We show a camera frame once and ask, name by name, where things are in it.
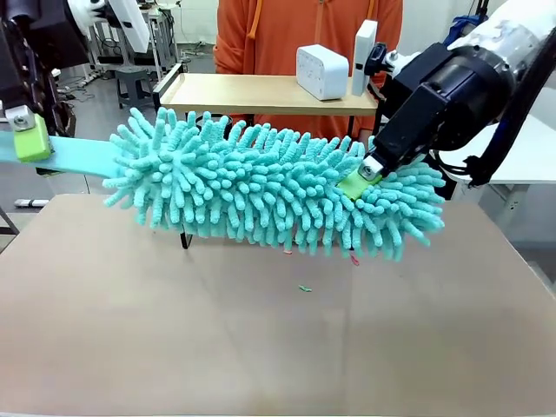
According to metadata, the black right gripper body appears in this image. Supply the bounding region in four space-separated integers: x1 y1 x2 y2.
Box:
449 46 516 147

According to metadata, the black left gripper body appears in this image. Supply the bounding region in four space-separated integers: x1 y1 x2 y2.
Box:
0 0 91 73

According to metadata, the tall white box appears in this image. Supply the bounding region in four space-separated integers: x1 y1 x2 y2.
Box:
350 19 378 97

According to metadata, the white digital clock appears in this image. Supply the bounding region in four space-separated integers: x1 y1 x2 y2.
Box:
296 43 350 103

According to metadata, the teal chenille duster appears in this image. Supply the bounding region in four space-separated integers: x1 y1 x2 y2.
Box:
0 106 447 263

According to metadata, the blue cloth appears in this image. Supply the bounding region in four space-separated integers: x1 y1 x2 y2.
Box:
447 15 483 47

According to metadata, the large white rounded table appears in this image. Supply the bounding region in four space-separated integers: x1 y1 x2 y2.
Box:
434 115 556 227

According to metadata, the grey plastic stool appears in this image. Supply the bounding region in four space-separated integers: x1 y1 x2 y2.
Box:
114 65 156 109

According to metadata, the orange hoodie torso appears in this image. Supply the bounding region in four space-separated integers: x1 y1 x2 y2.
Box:
214 0 404 140

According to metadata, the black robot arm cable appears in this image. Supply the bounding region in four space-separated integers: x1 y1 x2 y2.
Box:
462 25 556 189

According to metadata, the white frame workbench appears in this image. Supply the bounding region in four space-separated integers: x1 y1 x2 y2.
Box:
89 10 179 83

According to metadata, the black frame wooden two-tier shelf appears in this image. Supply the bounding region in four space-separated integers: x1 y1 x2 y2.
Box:
151 63 387 251

